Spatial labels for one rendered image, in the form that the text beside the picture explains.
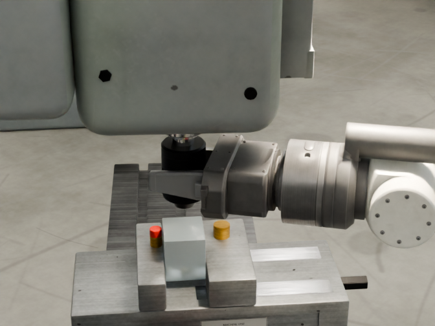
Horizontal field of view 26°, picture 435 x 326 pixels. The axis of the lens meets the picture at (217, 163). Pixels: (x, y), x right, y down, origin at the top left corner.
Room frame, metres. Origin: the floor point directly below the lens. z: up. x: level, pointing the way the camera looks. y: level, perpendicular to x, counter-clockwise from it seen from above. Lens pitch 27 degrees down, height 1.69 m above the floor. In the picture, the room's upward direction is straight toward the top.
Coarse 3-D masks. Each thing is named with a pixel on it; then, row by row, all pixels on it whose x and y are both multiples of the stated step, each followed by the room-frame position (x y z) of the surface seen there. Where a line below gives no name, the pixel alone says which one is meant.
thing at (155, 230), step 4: (152, 228) 1.05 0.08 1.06; (156, 228) 1.05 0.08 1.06; (160, 228) 1.05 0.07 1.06; (152, 232) 1.04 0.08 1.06; (156, 232) 1.04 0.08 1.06; (160, 232) 1.04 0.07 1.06; (152, 236) 1.04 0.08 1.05; (156, 236) 1.04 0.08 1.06; (160, 236) 1.04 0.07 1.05; (152, 240) 1.04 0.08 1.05; (156, 240) 1.04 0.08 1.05; (160, 240) 1.04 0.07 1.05; (152, 244) 1.04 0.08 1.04; (156, 244) 1.04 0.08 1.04; (160, 244) 1.04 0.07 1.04
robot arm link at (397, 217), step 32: (352, 128) 0.85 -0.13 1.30; (384, 128) 0.84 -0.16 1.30; (416, 128) 0.84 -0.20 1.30; (352, 160) 0.83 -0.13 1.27; (384, 160) 0.85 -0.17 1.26; (416, 160) 0.83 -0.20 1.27; (352, 192) 0.81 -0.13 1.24; (384, 192) 0.79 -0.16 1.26; (416, 192) 0.78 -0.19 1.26; (384, 224) 0.78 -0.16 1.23; (416, 224) 0.78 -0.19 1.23
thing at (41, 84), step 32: (0, 0) 0.76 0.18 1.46; (32, 0) 0.76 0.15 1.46; (64, 0) 0.78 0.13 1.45; (0, 32) 0.76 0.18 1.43; (32, 32) 0.76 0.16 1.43; (64, 32) 0.77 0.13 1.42; (0, 64) 0.76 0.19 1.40; (32, 64) 0.76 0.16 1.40; (64, 64) 0.77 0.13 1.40; (0, 96) 0.76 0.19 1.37; (32, 96) 0.76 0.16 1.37; (64, 96) 0.77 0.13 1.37
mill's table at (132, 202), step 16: (128, 176) 1.45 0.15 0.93; (144, 176) 1.48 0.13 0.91; (112, 192) 1.39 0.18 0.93; (128, 192) 1.39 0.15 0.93; (144, 192) 1.42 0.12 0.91; (112, 208) 1.34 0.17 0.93; (128, 208) 1.34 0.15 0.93; (144, 208) 1.36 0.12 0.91; (160, 208) 1.34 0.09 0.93; (176, 208) 1.36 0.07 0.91; (192, 208) 1.34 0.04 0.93; (112, 224) 1.29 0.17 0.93; (128, 224) 1.29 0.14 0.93; (112, 240) 1.24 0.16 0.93; (128, 240) 1.24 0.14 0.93; (256, 240) 1.24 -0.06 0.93
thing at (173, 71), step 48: (96, 0) 0.78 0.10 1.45; (144, 0) 0.78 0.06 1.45; (192, 0) 0.79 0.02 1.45; (240, 0) 0.79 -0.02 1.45; (96, 48) 0.78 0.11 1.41; (144, 48) 0.78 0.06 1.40; (192, 48) 0.79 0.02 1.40; (240, 48) 0.79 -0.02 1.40; (96, 96) 0.78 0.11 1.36; (144, 96) 0.78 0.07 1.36; (192, 96) 0.79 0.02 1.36; (240, 96) 0.79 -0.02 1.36
